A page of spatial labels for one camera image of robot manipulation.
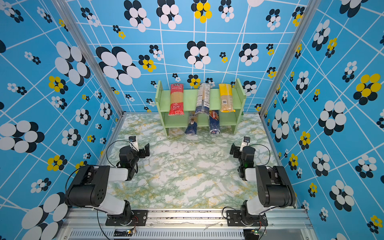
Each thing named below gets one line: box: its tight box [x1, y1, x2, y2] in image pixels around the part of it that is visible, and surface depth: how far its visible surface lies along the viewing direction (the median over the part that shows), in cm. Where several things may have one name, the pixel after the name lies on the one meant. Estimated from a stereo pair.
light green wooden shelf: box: [155, 78, 247, 136], surface depth 93 cm
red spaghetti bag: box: [168, 83, 185, 116], surface depth 88 cm
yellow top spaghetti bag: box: [218, 83, 236, 113], surface depth 86 cm
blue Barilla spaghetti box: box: [209, 110, 220, 135], surface depth 95 cm
